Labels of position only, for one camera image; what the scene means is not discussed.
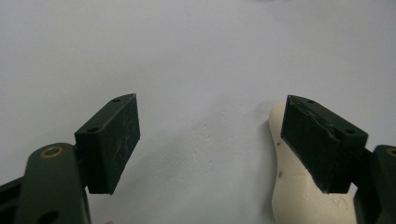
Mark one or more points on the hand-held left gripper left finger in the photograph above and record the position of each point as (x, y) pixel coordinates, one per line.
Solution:
(109, 143)

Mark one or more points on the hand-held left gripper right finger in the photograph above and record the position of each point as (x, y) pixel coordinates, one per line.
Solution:
(323, 143)

